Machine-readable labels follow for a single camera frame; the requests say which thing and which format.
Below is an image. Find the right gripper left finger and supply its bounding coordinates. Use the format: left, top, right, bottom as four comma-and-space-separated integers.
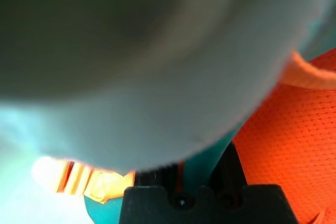
135, 165, 184, 190

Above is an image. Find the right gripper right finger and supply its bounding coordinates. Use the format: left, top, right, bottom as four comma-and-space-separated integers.
209, 141, 249, 190

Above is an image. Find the orange and teal backpack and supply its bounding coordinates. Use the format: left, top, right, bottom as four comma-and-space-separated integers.
31, 0, 336, 224

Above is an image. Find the grey white plush fish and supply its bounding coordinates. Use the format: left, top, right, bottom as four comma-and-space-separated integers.
0, 0, 326, 172

